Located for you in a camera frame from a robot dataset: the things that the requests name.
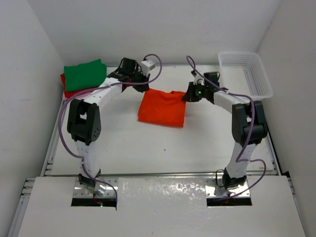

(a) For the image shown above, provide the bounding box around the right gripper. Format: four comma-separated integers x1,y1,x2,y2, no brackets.
182,81,209,102

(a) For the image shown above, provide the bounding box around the orange t-shirt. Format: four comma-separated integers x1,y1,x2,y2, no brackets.
138,89,186,128

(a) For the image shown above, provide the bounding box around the green t-shirt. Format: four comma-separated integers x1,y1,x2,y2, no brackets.
64,59,107,87

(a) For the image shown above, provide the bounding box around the red t-shirt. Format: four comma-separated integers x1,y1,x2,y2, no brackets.
60,74,95,100

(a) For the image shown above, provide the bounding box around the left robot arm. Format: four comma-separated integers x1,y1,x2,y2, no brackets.
67,58,156,198

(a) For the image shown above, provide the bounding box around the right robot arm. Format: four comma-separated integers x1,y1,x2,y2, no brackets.
182,82,268,190

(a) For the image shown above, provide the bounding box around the white plastic basket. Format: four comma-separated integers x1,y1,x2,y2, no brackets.
218,51,274,100

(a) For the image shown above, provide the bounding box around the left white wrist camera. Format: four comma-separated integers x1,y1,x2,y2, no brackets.
139,60,156,76

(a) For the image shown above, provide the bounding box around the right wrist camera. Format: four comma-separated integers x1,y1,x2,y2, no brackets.
203,72,220,87

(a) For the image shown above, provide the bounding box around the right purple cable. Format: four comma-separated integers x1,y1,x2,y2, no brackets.
186,55,267,199

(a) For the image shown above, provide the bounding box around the purple cable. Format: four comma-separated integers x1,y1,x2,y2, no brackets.
57,54,162,198
186,55,267,199

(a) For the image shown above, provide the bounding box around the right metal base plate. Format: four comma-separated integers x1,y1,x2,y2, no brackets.
205,176,250,199

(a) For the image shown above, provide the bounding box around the metal base plate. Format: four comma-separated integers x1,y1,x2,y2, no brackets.
205,176,250,199
72,176,119,199

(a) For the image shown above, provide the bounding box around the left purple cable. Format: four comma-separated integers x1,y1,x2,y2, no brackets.
57,54,162,198

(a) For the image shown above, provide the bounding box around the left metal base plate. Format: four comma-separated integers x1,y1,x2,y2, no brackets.
72,176,119,199

